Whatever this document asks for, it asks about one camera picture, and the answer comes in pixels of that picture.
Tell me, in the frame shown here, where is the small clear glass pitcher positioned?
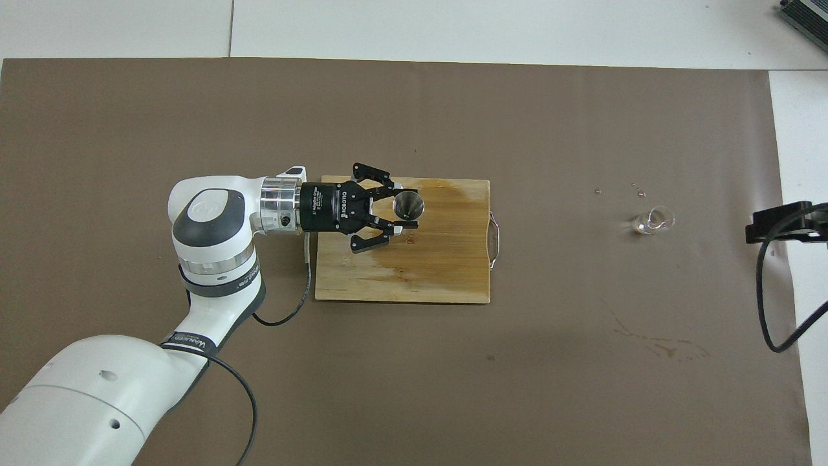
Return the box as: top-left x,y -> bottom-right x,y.
631,205 -> 677,236

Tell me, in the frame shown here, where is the brown paper table mat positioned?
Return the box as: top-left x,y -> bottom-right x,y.
0,57 -> 813,466

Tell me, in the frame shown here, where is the wooden cutting board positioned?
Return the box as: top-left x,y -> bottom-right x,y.
314,175 -> 502,305

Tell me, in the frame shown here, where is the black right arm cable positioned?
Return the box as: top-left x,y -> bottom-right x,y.
757,202 -> 828,353

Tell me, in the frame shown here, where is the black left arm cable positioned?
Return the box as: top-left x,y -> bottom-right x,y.
206,233 -> 314,466

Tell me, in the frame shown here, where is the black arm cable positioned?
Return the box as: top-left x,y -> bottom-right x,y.
757,202 -> 828,353
206,233 -> 314,466

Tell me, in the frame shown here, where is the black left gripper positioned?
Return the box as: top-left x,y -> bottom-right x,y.
300,162 -> 420,254

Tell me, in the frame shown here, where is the steel double jigger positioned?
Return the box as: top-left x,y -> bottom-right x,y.
392,190 -> 426,222

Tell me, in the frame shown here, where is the grey ribbed metal device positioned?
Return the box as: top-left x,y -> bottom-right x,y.
778,0 -> 828,36

